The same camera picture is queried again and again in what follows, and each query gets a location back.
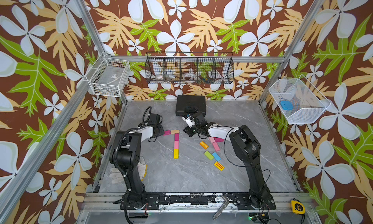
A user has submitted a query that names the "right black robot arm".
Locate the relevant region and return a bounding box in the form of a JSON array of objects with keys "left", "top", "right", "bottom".
[{"left": 182, "top": 112, "right": 276, "bottom": 209}]

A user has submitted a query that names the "white wire basket left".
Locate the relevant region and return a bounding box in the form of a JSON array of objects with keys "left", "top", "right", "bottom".
[{"left": 86, "top": 53, "right": 131, "bottom": 97}]

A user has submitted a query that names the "black plastic tool case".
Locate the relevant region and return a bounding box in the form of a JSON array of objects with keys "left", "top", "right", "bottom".
[{"left": 175, "top": 95, "right": 207, "bottom": 117}]

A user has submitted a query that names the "green block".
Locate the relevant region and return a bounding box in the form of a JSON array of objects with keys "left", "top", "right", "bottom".
[{"left": 204, "top": 151, "right": 214, "bottom": 161}]

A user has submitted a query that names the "white work glove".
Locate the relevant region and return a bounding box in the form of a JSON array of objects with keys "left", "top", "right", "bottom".
[{"left": 109, "top": 156, "right": 148, "bottom": 184}]

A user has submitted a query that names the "black wire basket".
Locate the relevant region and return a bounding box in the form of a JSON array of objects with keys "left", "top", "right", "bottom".
[{"left": 145, "top": 52, "right": 235, "bottom": 84}]

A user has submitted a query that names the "pink block lower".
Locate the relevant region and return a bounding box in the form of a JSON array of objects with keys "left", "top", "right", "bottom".
[{"left": 212, "top": 142, "right": 220, "bottom": 152}]

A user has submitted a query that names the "orange block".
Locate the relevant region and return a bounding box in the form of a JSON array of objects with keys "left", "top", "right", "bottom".
[{"left": 200, "top": 141, "right": 209, "bottom": 149}]

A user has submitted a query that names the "grey metal bracket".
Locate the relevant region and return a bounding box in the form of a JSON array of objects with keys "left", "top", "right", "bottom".
[{"left": 213, "top": 195, "right": 230, "bottom": 221}]

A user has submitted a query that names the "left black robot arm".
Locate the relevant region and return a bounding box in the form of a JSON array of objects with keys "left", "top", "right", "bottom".
[{"left": 109, "top": 113, "right": 164, "bottom": 208}]

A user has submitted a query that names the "blue object in basket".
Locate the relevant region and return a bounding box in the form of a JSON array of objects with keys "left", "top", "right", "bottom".
[{"left": 280, "top": 100, "right": 294, "bottom": 110}]

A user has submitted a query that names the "yellow tape measure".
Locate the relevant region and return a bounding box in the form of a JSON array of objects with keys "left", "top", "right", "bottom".
[{"left": 290, "top": 199, "right": 306, "bottom": 215}]

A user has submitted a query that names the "blue block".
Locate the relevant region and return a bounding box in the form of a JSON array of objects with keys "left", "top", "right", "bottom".
[{"left": 212, "top": 152, "right": 221, "bottom": 161}]

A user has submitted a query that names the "white mesh basket right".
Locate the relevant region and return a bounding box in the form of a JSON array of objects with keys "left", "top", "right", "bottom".
[{"left": 269, "top": 76, "right": 331, "bottom": 125}]

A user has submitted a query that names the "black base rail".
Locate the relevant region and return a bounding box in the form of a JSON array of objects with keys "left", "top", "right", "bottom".
[{"left": 126, "top": 192, "right": 276, "bottom": 210}]

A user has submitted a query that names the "yellow red striped block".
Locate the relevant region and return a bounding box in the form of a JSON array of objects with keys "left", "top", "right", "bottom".
[{"left": 214, "top": 161, "right": 224, "bottom": 171}]

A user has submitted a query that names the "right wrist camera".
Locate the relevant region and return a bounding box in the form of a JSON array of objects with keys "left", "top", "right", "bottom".
[{"left": 182, "top": 114, "right": 195, "bottom": 128}]

